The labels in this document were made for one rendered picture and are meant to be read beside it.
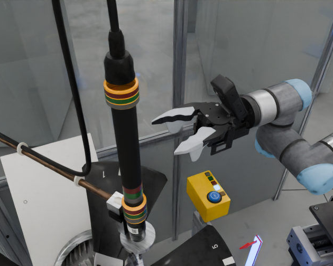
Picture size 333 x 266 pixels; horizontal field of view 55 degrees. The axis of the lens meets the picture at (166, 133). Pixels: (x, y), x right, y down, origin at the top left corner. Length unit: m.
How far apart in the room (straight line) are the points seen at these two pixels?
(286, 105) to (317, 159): 0.13
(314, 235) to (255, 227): 1.17
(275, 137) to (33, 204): 0.70
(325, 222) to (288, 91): 0.66
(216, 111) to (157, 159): 0.99
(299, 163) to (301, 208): 1.93
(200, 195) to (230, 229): 1.24
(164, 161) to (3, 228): 0.77
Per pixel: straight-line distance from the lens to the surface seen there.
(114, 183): 0.81
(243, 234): 2.40
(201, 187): 1.22
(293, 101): 0.74
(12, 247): 1.58
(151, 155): 1.57
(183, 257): 0.93
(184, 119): 0.64
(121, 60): 0.37
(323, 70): 1.92
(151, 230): 0.67
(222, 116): 0.64
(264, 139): 0.80
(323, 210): 1.32
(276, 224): 2.52
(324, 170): 0.72
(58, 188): 1.02
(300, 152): 0.75
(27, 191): 1.02
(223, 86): 0.59
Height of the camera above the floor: 2.01
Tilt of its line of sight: 42 degrees down
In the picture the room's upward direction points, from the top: straight up
